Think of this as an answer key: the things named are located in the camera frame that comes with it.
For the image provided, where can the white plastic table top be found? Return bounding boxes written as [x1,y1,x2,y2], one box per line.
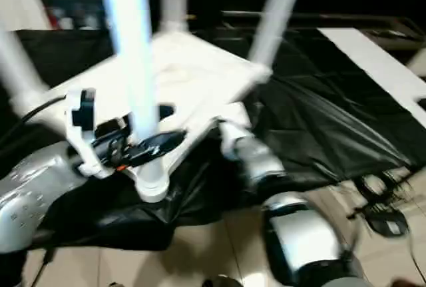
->
[10,31,275,202]

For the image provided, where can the black table mat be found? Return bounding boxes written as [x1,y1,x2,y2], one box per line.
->
[0,26,426,251]

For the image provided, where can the white flat sheet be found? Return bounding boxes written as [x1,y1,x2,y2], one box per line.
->
[317,27,426,129]

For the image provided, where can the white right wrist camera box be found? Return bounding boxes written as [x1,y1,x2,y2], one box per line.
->
[216,101,255,162]

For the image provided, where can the black floor cables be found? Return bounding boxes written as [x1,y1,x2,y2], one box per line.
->
[347,172,412,240]

